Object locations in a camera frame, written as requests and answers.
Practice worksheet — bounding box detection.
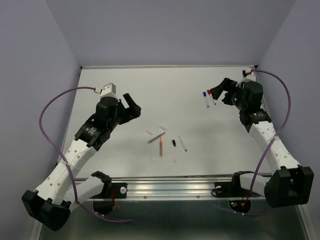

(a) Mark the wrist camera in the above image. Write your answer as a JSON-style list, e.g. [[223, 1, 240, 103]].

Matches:
[[236, 68, 257, 88], [99, 82, 118, 99]]

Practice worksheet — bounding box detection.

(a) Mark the purple highlighter pen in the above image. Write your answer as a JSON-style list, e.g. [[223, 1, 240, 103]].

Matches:
[[147, 132, 165, 144]]

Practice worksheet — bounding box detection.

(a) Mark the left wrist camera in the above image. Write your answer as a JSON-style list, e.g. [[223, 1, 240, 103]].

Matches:
[[99, 82, 118, 99]]

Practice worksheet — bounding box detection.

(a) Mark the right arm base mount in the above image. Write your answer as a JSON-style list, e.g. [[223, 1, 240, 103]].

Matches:
[[211, 171, 260, 198]]

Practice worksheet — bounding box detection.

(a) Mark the blue marker pen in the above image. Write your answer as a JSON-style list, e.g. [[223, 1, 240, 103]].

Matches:
[[202, 91, 210, 108]]

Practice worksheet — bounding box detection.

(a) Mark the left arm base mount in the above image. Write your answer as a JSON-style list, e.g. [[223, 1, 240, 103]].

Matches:
[[79, 171, 128, 200]]

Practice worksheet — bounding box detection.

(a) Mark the aluminium frame rail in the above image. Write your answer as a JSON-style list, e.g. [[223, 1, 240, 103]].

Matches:
[[39, 176, 306, 202]]

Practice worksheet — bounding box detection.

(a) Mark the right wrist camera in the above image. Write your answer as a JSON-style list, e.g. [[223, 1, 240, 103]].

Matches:
[[236, 68, 257, 88]]

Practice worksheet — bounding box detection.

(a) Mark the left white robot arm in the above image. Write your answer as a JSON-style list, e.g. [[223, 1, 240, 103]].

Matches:
[[21, 93, 141, 231]]

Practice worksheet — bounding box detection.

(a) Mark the orange highlighter pen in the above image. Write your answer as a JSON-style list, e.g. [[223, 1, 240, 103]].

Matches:
[[159, 137, 163, 157]]

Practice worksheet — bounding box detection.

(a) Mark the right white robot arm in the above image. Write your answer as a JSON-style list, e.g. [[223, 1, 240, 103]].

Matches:
[[210, 78, 314, 208]]

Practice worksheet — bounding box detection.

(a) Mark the red marker pen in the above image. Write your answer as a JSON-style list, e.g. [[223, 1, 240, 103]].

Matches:
[[208, 94, 217, 106]]

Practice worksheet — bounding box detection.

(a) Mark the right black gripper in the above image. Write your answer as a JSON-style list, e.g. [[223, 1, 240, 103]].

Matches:
[[208, 77, 247, 111]]

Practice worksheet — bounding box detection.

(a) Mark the black marker pen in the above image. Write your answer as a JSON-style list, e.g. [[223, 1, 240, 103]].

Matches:
[[178, 136, 188, 152]]

